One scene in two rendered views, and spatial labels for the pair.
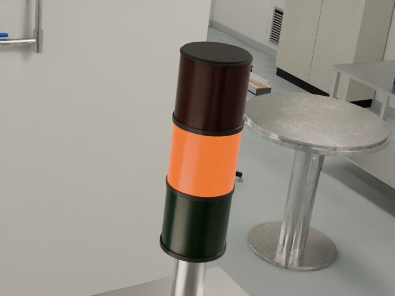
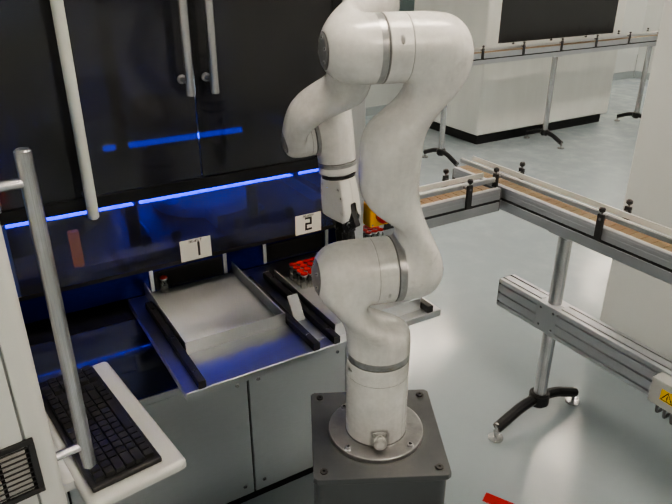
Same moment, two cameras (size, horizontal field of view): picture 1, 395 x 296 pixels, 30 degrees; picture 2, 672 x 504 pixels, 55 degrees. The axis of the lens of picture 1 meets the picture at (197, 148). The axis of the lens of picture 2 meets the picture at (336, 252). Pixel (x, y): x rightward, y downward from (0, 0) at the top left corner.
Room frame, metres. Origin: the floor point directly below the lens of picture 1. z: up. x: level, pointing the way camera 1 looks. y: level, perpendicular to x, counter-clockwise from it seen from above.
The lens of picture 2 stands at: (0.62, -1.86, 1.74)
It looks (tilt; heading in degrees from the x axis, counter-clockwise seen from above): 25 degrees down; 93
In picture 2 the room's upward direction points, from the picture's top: straight up
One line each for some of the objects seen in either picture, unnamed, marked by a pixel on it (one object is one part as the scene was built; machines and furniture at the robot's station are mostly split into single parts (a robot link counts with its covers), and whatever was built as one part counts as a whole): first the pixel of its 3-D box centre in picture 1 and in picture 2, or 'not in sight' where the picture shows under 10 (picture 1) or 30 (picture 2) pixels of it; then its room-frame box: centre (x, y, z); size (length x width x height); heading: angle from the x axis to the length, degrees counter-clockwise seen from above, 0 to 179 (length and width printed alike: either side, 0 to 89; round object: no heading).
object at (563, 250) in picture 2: not in sight; (551, 323); (1.33, 0.26, 0.46); 0.09 x 0.09 x 0.77; 34
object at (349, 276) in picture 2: not in sight; (362, 301); (0.62, -0.85, 1.16); 0.19 x 0.12 x 0.24; 17
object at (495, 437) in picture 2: not in sight; (537, 405); (1.33, 0.26, 0.07); 0.50 x 0.08 x 0.14; 34
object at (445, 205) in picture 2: not in sight; (417, 203); (0.81, 0.30, 0.92); 0.69 x 0.16 x 0.16; 34
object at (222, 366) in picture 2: not in sight; (282, 307); (0.40, -0.37, 0.87); 0.70 x 0.48 x 0.02; 34
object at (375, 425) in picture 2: not in sight; (376, 393); (0.65, -0.84, 0.95); 0.19 x 0.19 x 0.18
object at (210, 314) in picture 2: not in sight; (212, 303); (0.22, -0.41, 0.90); 0.34 x 0.26 x 0.04; 124
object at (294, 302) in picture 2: not in sight; (305, 316); (0.48, -0.48, 0.91); 0.14 x 0.03 x 0.06; 124
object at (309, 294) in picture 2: not in sight; (344, 289); (0.57, -0.31, 0.90); 0.34 x 0.26 x 0.04; 123
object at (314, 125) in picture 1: (303, 184); not in sight; (4.29, -0.70, 0.46); 0.94 x 0.94 x 0.93
